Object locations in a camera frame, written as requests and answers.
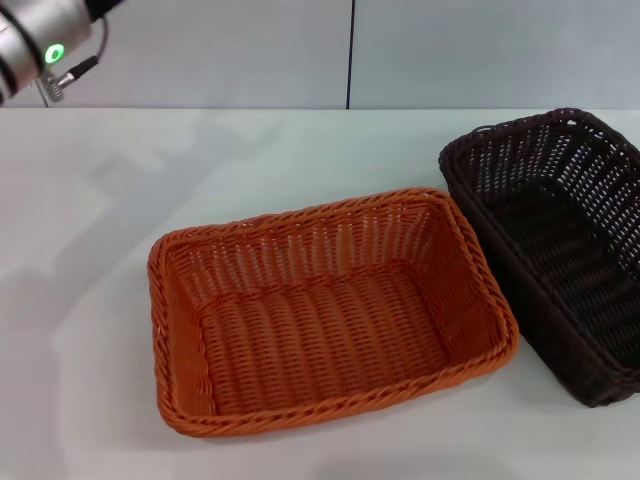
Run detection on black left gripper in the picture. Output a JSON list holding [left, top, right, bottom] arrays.
[[83, 0, 124, 23]]

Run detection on orange woven plastic basket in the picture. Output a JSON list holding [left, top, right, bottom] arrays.
[[147, 187, 521, 441]]

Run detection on dark brown woven basket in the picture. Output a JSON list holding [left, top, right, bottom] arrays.
[[437, 105, 640, 409]]

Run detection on black cable with metal plug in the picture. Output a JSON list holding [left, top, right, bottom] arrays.
[[47, 17, 110, 103]]

